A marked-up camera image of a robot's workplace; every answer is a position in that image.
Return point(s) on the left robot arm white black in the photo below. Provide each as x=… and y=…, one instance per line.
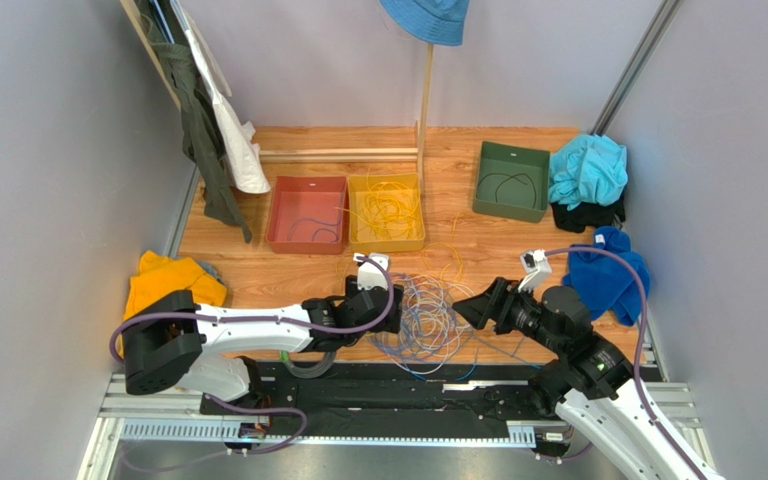
x=176, y=342

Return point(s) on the green plastic bin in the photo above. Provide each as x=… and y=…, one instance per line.
x=512, y=182

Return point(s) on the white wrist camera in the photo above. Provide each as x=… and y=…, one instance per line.
x=373, y=270
x=537, y=269

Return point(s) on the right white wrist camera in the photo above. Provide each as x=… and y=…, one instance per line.
x=537, y=269

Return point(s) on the royal blue towel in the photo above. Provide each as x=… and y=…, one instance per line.
x=602, y=283

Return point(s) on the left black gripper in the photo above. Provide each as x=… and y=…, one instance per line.
x=392, y=324

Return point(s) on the black cloth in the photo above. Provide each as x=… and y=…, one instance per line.
x=588, y=215

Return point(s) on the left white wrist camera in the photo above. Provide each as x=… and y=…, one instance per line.
x=373, y=270

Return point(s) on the corner aluminium profile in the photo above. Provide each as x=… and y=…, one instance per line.
x=658, y=26

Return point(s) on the red plastic bin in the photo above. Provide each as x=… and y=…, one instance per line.
x=308, y=215

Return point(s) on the blue bucket hat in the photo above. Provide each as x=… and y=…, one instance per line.
x=439, y=22

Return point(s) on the wooden hat stand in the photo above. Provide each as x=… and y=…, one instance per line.
x=414, y=154

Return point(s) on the turquoise cloth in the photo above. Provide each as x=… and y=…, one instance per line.
x=588, y=169

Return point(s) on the yellow orange cloth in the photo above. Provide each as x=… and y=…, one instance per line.
x=158, y=275

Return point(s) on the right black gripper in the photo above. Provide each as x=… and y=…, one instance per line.
x=502, y=305

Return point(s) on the olive green garment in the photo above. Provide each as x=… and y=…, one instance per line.
x=202, y=141

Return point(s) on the aluminium rail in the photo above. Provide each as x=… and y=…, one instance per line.
x=176, y=416

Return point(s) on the wooden clothes rack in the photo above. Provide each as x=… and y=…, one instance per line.
x=135, y=17

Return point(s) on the yellow plastic bin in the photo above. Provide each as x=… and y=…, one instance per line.
x=385, y=213

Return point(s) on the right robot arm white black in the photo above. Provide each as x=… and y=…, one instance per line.
x=590, y=384

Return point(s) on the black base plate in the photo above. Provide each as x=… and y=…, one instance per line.
x=480, y=388

